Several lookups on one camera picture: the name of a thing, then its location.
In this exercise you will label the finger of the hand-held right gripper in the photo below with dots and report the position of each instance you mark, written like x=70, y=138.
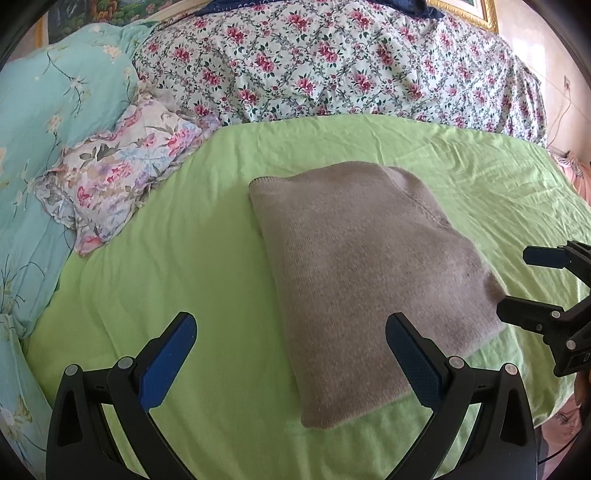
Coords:
x=544, y=256
x=526, y=313

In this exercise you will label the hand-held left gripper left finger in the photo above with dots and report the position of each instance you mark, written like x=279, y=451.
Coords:
x=168, y=360

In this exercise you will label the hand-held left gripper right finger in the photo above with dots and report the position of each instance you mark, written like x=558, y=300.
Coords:
x=413, y=360

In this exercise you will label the beige knit sweater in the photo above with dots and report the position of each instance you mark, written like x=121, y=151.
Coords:
x=360, y=277

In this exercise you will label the pink cloth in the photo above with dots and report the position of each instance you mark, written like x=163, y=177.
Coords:
x=581, y=177

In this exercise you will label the green bed sheet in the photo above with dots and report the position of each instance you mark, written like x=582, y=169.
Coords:
x=207, y=258

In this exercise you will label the pastel floral ruffled pillow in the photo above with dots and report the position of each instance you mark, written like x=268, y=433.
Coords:
x=124, y=170

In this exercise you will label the navy blue cloth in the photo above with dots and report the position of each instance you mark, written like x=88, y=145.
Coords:
x=406, y=7

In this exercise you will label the teal floral quilt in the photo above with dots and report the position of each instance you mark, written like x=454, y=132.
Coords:
x=46, y=101

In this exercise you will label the red rose floral quilt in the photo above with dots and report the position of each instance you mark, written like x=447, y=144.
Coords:
x=323, y=60

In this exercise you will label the white wall socket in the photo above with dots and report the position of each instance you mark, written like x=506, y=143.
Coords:
x=567, y=83

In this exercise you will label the gold picture frame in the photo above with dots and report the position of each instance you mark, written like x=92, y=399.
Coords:
x=485, y=16

